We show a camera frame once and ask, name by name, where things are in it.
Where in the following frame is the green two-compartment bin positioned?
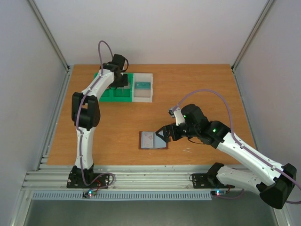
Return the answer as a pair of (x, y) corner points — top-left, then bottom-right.
(99, 73), (134, 102)

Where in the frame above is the aluminium rail frame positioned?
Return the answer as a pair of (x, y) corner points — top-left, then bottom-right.
(22, 164), (211, 191)

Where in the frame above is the right green circuit board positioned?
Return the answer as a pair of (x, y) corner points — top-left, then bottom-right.
(211, 190), (228, 197)

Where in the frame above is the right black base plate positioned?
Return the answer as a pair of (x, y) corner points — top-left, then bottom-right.
(189, 173), (234, 189)

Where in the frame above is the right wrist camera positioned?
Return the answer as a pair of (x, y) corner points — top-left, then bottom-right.
(168, 107), (185, 126)

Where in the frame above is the teal card in bin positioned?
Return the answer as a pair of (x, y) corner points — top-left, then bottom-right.
(135, 81), (151, 90)

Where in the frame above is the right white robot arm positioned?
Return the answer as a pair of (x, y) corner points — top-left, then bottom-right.
(155, 104), (297, 209)

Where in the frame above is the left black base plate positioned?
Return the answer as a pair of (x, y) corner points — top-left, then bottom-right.
(66, 165), (110, 189)

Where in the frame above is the white translucent bin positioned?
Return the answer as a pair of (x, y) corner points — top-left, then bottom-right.
(132, 73), (153, 103)

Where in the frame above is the grey slotted cable duct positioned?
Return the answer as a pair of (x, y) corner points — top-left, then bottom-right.
(32, 191), (212, 201)

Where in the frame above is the brown leather card holder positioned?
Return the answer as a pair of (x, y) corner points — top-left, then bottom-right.
(138, 131), (168, 150)

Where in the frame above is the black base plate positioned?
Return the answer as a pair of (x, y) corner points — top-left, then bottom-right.
(66, 165), (110, 189)
(189, 173), (234, 189)

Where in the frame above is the white VIP card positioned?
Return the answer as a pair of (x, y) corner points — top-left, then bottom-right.
(122, 81), (132, 89)
(141, 131), (154, 149)

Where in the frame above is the green circuit board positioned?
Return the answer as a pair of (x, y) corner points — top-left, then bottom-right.
(211, 190), (228, 197)
(82, 190), (97, 198)

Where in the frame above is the left green circuit board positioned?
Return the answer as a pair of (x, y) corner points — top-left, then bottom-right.
(82, 190), (97, 198)

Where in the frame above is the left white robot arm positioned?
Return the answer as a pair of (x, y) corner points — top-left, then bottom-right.
(67, 54), (128, 188)

